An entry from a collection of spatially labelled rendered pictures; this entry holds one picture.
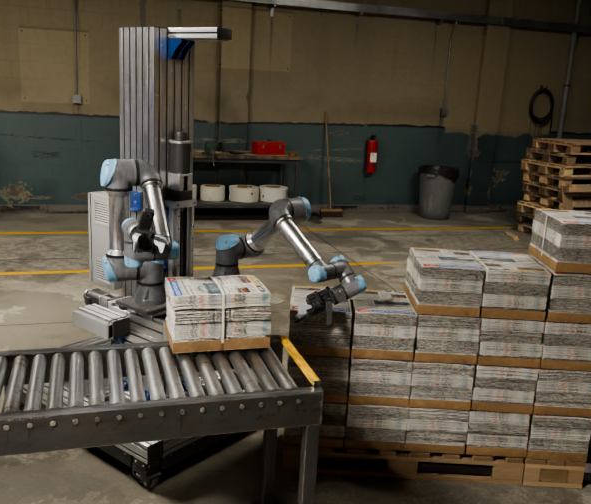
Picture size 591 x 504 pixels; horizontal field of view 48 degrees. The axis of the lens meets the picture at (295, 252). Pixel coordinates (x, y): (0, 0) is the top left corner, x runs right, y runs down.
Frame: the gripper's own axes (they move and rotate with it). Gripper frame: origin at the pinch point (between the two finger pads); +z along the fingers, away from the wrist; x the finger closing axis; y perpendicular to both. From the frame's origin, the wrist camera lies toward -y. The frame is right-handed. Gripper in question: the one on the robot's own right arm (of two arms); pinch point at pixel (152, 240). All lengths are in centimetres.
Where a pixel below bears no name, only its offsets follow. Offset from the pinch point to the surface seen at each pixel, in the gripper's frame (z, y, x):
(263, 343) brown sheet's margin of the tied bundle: 11, 35, -46
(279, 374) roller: 32, 39, -44
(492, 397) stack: 18, 57, -164
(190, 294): 4.5, 18.3, -15.8
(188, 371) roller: 19.8, 42.4, -14.0
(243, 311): 9.0, 22.7, -36.1
